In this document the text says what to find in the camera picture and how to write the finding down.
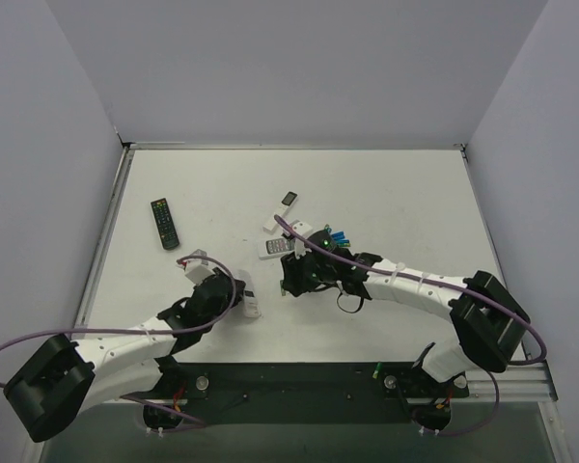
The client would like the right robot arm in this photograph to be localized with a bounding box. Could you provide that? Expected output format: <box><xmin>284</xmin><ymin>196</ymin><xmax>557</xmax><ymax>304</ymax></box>
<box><xmin>281</xmin><ymin>230</ymin><xmax>530</xmax><ymax>383</ymax></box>

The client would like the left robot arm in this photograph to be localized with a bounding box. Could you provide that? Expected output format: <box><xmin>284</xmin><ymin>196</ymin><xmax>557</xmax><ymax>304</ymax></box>
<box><xmin>3</xmin><ymin>269</ymin><xmax>245</xmax><ymax>443</ymax></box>

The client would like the white grey AC remote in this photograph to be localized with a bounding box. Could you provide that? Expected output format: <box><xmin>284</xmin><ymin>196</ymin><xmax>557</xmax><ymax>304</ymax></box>
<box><xmin>258</xmin><ymin>236</ymin><xmax>294</xmax><ymax>260</ymax></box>

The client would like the slim white remote control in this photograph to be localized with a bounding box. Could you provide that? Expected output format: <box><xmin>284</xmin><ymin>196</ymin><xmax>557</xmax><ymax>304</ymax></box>
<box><xmin>262</xmin><ymin>191</ymin><xmax>298</xmax><ymax>233</ymax></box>

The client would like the black TV remote control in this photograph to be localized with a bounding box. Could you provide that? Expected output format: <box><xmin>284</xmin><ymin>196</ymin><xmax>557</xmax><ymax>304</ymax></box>
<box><xmin>151</xmin><ymin>198</ymin><xmax>180</xmax><ymax>251</ymax></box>

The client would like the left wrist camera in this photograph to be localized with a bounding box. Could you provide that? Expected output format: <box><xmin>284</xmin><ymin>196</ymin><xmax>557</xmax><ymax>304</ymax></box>
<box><xmin>181</xmin><ymin>250</ymin><xmax>213</xmax><ymax>286</ymax></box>

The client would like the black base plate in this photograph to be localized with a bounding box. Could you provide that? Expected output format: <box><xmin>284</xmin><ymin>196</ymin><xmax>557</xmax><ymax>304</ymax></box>
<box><xmin>141</xmin><ymin>362</ymin><xmax>466</xmax><ymax>425</ymax></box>

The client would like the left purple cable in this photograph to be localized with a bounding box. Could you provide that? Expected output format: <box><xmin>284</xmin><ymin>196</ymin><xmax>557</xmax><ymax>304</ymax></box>
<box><xmin>0</xmin><ymin>250</ymin><xmax>237</xmax><ymax>430</ymax></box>

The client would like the purple cable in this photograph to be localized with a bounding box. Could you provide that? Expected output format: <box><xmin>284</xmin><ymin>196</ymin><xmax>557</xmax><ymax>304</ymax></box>
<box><xmin>0</xmin><ymin>250</ymin><xmax>237</xmax><ymax>430</ymax></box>
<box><xmin>274</xmin><ymin>215</ymin><xmax>547</xmax><ymax>435</ymax></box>

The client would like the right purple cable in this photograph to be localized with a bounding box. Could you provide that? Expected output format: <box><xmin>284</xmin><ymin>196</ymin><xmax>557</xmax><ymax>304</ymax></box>
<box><xmin>274</xmin><ymin>215</ymin><xmax>547</xmax><ymax>435</ymax></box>

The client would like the aluminium frame rail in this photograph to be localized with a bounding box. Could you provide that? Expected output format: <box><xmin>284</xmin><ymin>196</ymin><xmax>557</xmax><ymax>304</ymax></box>
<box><xmin>454</xmin><ymin>362</ymin><xmax>559</xmax><ymax>402</ymax></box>

